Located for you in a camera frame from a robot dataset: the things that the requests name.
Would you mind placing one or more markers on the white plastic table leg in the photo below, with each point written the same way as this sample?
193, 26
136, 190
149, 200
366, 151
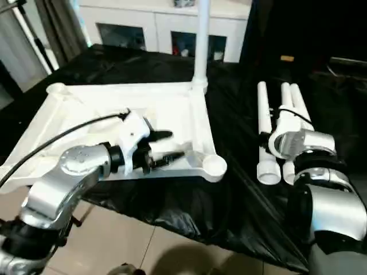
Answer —
201, 43
286, 94
299, 103
265, 114

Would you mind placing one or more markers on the white plastic table top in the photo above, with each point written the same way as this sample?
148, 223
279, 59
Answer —
86, 97

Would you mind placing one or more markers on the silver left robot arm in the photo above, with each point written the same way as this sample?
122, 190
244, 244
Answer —
74, 163

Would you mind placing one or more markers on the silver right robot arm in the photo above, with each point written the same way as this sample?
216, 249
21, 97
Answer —
329, 194

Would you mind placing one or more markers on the black mat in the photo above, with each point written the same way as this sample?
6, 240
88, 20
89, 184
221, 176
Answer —
215, 215

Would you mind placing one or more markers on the white cup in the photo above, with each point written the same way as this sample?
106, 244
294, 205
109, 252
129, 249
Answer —
219, 54
185, 52

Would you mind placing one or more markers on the small tan tag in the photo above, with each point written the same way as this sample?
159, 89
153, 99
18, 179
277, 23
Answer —
287, 58

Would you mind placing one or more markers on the dark brown rounded object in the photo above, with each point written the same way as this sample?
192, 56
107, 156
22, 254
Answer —
126, 270

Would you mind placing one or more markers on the long black bar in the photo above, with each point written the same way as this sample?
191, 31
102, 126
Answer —
348, 60

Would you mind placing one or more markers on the white cabinet with glass doors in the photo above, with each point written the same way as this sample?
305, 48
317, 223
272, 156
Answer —
137, 17

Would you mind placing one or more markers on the grey speckled ornament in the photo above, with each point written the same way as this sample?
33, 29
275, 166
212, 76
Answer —
185, 3

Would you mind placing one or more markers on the grey curtain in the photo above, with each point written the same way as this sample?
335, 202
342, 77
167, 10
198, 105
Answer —
63, 28

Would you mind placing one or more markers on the black and white stand pole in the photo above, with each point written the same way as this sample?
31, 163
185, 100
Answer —
37, 37

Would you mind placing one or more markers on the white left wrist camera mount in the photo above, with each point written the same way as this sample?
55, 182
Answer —
133, 134

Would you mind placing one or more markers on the black folding table frame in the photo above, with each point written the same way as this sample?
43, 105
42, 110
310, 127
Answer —
81, 216

